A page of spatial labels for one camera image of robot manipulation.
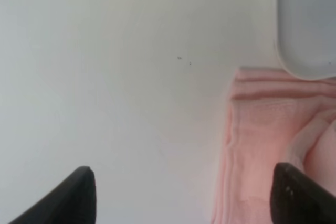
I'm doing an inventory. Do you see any pink towel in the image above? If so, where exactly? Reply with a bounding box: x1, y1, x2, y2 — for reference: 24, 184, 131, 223
212, 68, 335, 223

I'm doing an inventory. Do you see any white rectangular plastic tray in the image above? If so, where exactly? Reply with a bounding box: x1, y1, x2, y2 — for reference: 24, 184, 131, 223
274, 0, 335, 80

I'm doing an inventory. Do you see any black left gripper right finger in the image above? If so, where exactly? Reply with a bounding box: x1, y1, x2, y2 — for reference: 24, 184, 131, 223
270, 163, 335, 224

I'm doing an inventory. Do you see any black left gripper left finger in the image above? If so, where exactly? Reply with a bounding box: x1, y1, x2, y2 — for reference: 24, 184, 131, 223
11, 166, 97, 224

